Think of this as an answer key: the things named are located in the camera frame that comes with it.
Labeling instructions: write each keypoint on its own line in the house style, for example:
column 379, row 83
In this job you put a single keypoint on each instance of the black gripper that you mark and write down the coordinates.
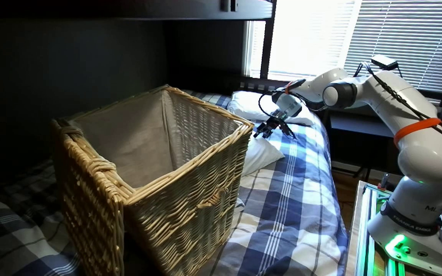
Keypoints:
column 282, row 117

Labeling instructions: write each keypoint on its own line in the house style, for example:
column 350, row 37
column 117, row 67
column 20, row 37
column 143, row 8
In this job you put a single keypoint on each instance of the orange band on arm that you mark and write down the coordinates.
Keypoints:
column 416, row 126

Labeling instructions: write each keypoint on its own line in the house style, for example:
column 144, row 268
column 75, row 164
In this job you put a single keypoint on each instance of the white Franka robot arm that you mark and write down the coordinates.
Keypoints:
column 414, row 153

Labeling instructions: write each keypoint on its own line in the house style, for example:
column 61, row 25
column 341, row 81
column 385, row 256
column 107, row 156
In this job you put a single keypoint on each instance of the large white pillow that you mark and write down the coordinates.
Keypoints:
column 246, row 104

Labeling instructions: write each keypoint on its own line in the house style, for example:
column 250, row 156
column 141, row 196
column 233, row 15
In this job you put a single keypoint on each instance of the blue white plaid bedspread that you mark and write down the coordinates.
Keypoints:
column 292, row 215

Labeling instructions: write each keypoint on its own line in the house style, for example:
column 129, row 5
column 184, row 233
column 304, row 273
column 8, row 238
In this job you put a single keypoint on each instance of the dark side table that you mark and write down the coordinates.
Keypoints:
column 364, row 127

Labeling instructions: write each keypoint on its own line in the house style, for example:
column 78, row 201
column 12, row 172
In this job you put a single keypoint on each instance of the woven wicker basket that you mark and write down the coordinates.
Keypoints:
column 190, row 204

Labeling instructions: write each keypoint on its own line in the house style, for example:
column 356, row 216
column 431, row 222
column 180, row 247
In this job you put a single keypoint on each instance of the aluminium robot mounting platform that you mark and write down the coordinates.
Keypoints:
column 367, row 230

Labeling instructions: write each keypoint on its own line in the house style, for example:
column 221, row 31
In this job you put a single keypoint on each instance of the beige fabric basket liner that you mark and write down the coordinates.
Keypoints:
column 129, row 138

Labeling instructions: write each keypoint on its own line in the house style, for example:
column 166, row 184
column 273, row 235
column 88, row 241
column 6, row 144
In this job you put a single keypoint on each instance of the white window blinds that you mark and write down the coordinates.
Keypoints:
column 410, row 35

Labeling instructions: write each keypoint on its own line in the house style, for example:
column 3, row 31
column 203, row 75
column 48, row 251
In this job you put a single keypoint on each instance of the dark bed end rail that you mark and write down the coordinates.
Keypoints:
column 253, row 84

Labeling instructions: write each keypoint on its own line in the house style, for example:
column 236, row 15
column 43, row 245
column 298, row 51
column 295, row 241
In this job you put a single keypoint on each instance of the small black exterior camera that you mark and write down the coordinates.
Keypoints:
column 384, row 61

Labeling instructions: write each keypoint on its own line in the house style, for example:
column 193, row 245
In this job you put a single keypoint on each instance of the dark bunk bed frame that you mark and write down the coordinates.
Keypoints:
column 129, row 8

